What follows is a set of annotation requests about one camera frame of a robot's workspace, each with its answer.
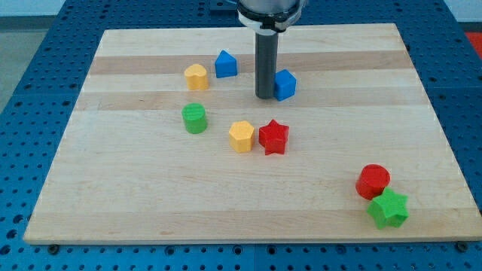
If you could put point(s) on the blue cube block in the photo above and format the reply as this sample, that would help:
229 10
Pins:
285 85

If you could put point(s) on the light wooden board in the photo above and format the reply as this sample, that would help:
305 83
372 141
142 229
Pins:
128 172

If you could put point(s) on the yellow heart block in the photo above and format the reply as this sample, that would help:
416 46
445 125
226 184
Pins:
196 77

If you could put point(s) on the green star block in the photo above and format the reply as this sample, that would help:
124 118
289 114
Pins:
389 209

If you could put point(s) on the red star block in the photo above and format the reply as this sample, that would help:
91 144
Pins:
273 137

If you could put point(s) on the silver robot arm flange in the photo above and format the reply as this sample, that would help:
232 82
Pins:
268 17

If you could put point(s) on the blue triangle block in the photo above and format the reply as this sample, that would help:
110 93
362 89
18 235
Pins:
225 65

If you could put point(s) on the yellow hexagon block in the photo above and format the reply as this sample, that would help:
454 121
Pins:
241 136

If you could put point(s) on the green cylinder block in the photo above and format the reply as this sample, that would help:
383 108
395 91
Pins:
194 117

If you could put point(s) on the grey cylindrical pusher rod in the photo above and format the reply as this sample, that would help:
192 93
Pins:
266 47

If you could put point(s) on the red cylinder block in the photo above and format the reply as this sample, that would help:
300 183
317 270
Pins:
372 181

